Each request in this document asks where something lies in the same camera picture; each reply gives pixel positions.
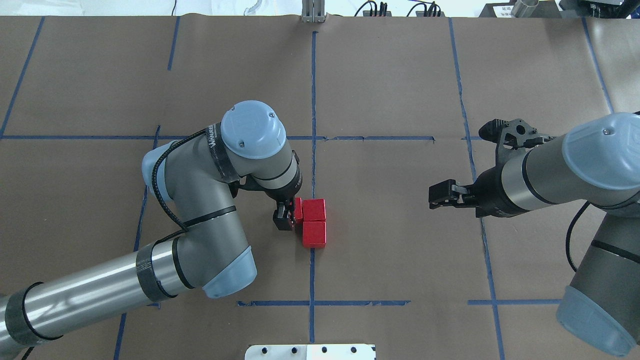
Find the red block picked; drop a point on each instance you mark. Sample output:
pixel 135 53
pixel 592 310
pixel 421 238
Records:
pixel 314 234

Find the red block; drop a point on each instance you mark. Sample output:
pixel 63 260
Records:
pixel 314 210
pixel 298 210

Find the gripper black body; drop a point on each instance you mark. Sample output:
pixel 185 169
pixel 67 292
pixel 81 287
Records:
pixel 283 218
pixel 489 194

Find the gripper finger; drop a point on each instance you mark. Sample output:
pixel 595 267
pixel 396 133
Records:
pixel 448 188
pixel 284 216
pixel 452 200

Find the white central pedestal column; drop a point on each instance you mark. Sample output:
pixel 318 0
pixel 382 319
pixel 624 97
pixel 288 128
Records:
pixel 327 351

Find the aluminium frame post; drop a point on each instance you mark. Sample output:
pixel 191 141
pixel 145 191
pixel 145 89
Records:
pixel 313 11

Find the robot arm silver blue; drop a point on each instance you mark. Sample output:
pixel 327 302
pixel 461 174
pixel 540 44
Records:
pixel 597 163
pixel 195 181

